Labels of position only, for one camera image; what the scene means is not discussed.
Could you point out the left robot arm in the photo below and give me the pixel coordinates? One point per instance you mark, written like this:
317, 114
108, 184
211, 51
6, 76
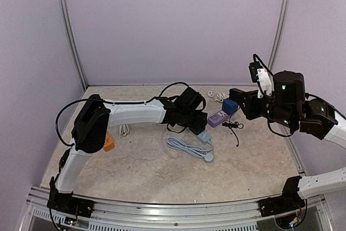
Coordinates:
98, 115

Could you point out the blue cube socket adapter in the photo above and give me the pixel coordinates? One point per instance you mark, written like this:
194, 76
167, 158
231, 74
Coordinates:
229, 106

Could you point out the purple power strip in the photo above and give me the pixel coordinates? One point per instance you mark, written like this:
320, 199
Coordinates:
217, 118

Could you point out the orange power strip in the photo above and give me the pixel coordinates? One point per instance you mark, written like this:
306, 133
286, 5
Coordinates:
109, 143

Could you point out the aluminium front frame rail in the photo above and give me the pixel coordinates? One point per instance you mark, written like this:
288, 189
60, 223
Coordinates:
110, 214

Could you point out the left aluminium corner post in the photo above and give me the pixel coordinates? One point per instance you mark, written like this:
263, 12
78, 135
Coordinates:
72, 43

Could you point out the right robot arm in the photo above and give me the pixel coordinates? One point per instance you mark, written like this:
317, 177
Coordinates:
289, 106

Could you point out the aluminium corner post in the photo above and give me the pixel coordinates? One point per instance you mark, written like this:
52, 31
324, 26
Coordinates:
278, 34
72, 43

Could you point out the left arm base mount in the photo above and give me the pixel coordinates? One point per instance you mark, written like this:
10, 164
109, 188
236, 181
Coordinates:
67, 203

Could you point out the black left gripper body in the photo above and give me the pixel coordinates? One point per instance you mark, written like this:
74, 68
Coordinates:
189, 122

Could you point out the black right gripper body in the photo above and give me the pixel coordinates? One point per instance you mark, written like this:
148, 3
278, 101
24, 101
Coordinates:
250, 105

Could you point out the right aluminium corner post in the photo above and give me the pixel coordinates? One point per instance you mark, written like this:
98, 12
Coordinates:
278, 34

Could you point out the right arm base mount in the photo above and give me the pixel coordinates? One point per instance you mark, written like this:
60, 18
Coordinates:
287, 201

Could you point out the black power adapter with cable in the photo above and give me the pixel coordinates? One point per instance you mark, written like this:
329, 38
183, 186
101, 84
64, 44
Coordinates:
233, 125

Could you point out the light blue power strip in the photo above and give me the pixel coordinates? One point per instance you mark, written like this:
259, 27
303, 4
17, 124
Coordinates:
204, 137

